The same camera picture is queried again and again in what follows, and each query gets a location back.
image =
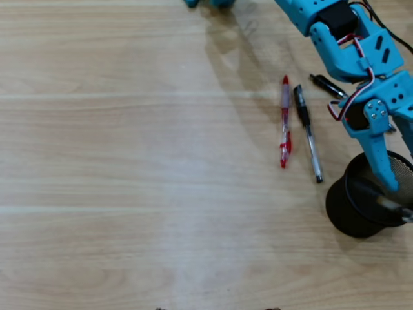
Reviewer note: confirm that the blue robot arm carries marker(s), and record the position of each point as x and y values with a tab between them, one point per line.
335	61

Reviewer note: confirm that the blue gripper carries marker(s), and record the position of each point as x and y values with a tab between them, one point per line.
397	92

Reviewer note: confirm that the grey pen with black clip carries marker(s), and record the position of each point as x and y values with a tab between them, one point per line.
387	202

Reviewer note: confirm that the red transparent pen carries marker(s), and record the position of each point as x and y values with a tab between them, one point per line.
285	113

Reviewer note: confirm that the black mesh pen holder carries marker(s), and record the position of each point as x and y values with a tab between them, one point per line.
342	210

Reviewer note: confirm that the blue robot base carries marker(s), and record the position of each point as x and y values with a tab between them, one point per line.
222	3

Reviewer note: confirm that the clear pen with black grip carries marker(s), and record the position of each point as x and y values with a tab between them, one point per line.
303	111

